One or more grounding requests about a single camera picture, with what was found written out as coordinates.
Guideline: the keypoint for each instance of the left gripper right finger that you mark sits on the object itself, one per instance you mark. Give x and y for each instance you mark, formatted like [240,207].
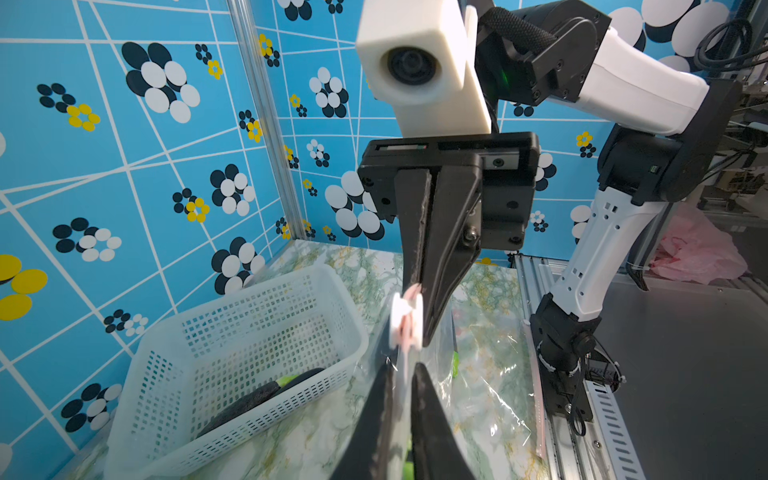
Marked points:
[436,454]

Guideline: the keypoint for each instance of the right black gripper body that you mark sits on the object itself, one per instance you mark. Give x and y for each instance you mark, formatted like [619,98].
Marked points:
[492,175]

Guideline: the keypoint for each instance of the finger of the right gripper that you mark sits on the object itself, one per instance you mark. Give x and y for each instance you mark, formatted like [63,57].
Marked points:
[412,190]
[453,240]

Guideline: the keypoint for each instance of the pink plastic bag outside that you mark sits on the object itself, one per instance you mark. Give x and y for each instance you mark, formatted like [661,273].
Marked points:
[693,249]

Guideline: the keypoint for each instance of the clear pink-dotted zip bag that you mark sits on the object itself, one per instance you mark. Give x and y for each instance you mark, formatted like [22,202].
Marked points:
[495,415]

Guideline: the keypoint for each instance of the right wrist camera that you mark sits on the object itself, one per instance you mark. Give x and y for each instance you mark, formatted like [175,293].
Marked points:
[419,57]

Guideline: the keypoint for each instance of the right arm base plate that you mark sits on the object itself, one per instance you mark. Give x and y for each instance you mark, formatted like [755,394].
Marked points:
[564,391]

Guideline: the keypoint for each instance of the white plastic basket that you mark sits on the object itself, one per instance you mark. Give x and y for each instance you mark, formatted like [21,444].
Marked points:
[190,367]

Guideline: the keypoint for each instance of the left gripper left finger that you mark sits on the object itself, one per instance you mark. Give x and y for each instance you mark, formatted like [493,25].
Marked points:
[369,452]

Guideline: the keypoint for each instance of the aluminium front rail frame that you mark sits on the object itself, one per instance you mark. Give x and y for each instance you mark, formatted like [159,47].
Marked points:
[606,450]

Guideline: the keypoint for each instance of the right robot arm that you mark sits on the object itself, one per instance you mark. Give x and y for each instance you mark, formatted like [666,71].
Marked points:
[667,126]

